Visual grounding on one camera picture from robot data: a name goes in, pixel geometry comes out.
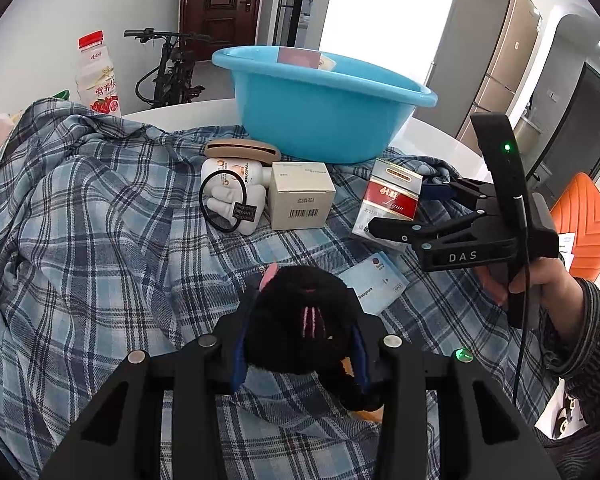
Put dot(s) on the person's right hand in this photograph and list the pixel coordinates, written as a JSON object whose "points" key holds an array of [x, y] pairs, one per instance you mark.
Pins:
{"points": [[550, 275]]}

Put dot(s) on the black interior door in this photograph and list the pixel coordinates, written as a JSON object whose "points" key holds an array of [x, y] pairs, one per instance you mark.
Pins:
{"points": [[575, 130]]}

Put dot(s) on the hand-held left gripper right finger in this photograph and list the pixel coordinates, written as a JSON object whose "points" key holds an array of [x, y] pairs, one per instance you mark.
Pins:
{"points": [[361, 360]]}

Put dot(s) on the black framed glass door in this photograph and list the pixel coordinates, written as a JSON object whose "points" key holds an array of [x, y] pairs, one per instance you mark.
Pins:
{"points": [[283, 5]]}

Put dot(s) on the gold grey fridge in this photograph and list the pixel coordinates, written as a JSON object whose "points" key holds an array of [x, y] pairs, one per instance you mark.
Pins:
{"points": [[485, 60]]}

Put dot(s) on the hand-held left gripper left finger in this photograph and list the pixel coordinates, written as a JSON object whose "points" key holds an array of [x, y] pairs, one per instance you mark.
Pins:
{"points": [[237, 360]]}

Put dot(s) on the orange chair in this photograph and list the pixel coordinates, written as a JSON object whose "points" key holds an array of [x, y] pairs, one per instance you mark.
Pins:
{"points": [[585, 225]]}

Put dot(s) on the beige case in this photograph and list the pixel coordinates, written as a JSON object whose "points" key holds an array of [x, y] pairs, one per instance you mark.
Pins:
{"points": [[240, 152]]}

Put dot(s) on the beige cardboard box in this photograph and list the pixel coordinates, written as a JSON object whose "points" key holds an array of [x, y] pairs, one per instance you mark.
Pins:
{"points": [[300, 195]]}

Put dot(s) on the blue plaid cloth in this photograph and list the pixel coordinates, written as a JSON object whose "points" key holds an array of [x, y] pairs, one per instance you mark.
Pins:
{"points": [[105, 240]]}

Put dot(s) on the red white cigarette pack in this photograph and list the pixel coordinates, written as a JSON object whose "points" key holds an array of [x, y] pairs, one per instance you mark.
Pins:
{"points": [[387, 205]]}

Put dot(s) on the black electric bike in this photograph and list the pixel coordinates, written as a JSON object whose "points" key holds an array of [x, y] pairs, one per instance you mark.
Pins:
{"points": [[172, 75]]}

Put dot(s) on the brown entrance door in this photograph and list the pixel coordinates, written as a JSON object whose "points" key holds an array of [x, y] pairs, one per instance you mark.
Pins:
{"points": [[220, 5]]}

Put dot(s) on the light blue wipes pack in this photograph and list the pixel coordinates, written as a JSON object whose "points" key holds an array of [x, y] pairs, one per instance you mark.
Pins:
{"points": [[375, 280]]}

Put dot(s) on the blue plastic basin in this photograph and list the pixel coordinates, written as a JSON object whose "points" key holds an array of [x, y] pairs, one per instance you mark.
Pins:
{"points": [[320, 115]]}

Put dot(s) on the person's right forearm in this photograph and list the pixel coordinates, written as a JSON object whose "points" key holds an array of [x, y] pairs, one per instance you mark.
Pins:
{"points": [[590, 330]]}

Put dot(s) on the black plush toy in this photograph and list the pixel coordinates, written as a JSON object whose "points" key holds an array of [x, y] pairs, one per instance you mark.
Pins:
{"points": [[300, 320]]}

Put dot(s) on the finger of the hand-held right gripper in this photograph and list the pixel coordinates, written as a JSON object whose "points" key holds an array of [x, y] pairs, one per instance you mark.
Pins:
{"points": [[437, 191], [395, 230]]}

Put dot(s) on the red-capped drink bottle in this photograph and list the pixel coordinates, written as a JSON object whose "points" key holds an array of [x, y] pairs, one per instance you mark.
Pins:
{"points": [[99, 85]]}

